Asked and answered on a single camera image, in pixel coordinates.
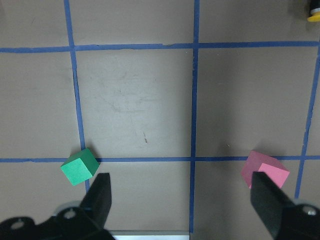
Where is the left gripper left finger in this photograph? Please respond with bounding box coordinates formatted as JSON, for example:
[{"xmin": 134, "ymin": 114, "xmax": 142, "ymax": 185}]
[{"xmin": 79, "ymin": 173, "xmax": 112, "ymax": 229}]

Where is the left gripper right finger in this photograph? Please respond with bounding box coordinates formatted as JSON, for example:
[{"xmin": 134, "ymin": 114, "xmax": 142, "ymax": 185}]
[{"xmin": 250, "ymin": 171, "xmax": 299, "ymax": 238}]

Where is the pink foam cube centre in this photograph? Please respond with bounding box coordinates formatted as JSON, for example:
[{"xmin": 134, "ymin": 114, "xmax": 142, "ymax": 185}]
[{"xmin": 240, "ymin": 150, "xmax": 290, "ymax": 189}]

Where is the green foam cube far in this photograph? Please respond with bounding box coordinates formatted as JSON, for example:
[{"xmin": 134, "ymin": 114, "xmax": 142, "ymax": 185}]
[{"xmin": 60, "ymin": 148, "xmax": 100, "ymax": 186}]

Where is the yellow push button switch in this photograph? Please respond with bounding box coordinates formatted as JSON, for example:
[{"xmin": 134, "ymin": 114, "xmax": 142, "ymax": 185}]
[{"xmin": 307, "ymin": 0, "xmax": 320, "ymax": 23}]

